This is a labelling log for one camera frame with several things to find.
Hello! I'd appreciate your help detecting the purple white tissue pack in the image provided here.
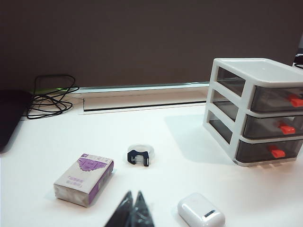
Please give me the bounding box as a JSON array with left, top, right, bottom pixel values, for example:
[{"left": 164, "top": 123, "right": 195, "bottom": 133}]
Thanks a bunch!
[{"left": 53, "top": 153, "right": 114, "bottom": 209}]

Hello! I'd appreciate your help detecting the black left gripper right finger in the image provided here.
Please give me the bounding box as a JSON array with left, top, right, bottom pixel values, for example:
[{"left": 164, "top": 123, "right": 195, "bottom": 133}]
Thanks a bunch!
[{"left": 129, "top": 190, "right": 156, "bottom": 227}]

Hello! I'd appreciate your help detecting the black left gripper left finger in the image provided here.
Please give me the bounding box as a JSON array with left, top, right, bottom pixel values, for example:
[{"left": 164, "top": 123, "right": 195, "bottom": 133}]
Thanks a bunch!
[{"left": 104, "top": 190, "right": 134, "bottom": 227}]

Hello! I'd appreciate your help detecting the small black clip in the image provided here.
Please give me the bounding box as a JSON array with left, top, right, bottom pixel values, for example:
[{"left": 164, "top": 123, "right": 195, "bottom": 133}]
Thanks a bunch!
[{"left": 127, "top": 143, "right": 156, "bottom": 167}]

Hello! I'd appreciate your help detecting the black tangled cable bundle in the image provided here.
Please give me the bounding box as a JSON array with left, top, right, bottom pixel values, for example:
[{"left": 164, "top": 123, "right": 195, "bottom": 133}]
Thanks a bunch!
[{"left": 26, "top": 75, "right": 80, "bottom": 120}]

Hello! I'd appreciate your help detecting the white three-drawer organizer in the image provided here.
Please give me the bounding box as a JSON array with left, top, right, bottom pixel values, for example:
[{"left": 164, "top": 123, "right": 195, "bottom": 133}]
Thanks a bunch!
[{"left": 202, "top": 58, "right": 303, "bottom": 167}]

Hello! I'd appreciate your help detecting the white desk cable slot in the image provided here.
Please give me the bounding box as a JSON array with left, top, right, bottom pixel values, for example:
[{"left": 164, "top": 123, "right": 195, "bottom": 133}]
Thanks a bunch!
[{"left": 71, "top": 82, "right": 210, "bottom": 115}]

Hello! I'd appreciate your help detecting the grey drawer orange handle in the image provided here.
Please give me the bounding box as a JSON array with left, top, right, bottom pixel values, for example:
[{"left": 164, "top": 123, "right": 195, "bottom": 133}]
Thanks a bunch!
[
  {"left": 216, "top": 67, "right": 303, "bottom": 113},
  {"left": 213, "top": 91, "right": 303, "bottom": 140},
  {"left": 208, "top": 111, "right": 303, "bottom": 164}
]

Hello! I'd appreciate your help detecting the white earphone case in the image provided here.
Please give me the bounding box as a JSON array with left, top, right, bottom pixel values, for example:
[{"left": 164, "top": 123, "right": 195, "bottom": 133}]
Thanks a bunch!
[{"left": 177, "top": 192, "right": 226, "bottom": 227}]

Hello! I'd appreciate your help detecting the brown desk partition panel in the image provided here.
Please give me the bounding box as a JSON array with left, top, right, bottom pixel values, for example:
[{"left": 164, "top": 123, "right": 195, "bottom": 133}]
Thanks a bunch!
[{"left": 0, "top": 0, "right": 303, "bottom": 88}]

